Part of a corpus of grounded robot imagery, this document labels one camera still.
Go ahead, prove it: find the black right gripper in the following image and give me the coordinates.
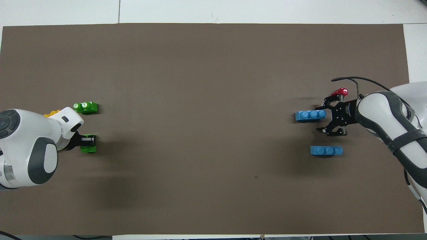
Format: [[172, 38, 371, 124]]
[[316, 94, 359, 136]]

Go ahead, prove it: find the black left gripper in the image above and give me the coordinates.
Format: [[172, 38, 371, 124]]
[[68, 131, 97, 151]]

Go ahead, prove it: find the green two-stud toy brick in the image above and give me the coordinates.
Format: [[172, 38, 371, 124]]
[[80, 134, 97, 153], [73, 102, 98, 114]]

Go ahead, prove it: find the blue three-stud toy brick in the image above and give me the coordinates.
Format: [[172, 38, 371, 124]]
[[310, 146, 343, 156], [295, 110, 327, 122]]

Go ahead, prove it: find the brown paper table mat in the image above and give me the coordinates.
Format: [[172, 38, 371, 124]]
[[0, 23, 425, 235]]

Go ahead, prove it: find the black right arm gripper cable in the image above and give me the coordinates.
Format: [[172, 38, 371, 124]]
[[331, 76, 392, 99]]

